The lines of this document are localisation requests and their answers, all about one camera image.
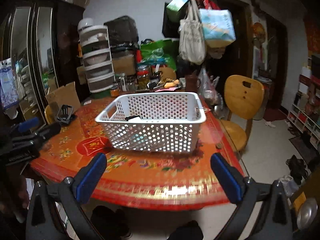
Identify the dark glass cabinet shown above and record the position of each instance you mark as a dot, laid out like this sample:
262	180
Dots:
41	38

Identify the white shelf unit right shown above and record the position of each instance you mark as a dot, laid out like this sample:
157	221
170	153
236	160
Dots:
304	112

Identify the white canvas tote bag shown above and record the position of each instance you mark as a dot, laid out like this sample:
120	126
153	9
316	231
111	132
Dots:
192	46

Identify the light blue shopping bag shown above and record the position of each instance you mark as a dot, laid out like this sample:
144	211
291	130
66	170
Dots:
217	27

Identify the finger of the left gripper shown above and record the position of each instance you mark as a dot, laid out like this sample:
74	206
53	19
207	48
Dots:
28	124

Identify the red floral tablecloth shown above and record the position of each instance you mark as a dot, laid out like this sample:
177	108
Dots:
141	180

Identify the brown cardboard box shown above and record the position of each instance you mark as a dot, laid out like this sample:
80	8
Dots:
65	95

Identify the pink paper sheet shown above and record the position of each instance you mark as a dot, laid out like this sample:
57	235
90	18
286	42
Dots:
171	89

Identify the white perforated plastic basket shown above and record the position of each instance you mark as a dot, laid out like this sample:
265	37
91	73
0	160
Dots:
170	122

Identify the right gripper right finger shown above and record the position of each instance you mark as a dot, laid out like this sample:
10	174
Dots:
274	218

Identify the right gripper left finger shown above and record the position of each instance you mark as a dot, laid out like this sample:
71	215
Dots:
43	219

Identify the black phone holder stand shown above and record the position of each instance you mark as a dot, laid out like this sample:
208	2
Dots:
65	115

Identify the white remote control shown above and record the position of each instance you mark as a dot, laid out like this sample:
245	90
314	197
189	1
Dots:
123	83

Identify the stacked white drawer unit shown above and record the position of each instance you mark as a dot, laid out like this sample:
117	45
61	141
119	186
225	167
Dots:
96	55

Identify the green plastic bag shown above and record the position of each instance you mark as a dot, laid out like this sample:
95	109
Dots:
165	51

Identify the black shoes on floor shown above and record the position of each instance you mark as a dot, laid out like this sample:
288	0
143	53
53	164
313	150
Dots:
297	169

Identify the pickle jar red lid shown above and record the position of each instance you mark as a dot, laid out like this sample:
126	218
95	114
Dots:
143	77

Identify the white black cube charger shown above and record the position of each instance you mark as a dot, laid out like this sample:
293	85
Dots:
133	118

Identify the orange filled glass jar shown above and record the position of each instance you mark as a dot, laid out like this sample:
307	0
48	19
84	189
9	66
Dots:
114	91

